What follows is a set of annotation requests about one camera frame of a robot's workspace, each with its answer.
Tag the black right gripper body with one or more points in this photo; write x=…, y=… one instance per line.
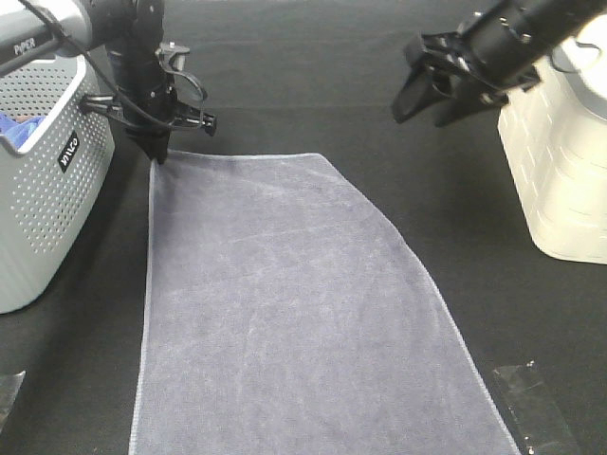
x=492, y=50

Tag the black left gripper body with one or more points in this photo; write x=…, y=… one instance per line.
x=150, y=95

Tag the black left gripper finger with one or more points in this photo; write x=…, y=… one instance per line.
x=152, y=141

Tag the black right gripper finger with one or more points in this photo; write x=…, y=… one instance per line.
x=425, y=87
x=468, y=100

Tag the grey microfibre towel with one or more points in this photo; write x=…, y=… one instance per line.
x=285, y=314

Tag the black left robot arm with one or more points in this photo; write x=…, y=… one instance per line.
x=73, y=29

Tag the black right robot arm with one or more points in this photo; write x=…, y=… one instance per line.
x=550, y=23

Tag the cream white laundry basket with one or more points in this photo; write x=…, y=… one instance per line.
x=554, y=138

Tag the grey perforated laundry basket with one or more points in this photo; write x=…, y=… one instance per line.
x=50, y=184

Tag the black table mat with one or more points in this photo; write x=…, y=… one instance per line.
x=289, y=77

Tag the blue cloth in basket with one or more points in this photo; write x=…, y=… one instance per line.
x=17, y=131

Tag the left clear tape strip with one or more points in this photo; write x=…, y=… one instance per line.
x=10, y=385

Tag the clear tape strip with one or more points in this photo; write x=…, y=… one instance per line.
x=10, y=385
x=537, y=421

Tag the right clear tape strip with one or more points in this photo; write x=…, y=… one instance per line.
x=537, y=421

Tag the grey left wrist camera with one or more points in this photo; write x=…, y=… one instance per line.
x=172, y=57

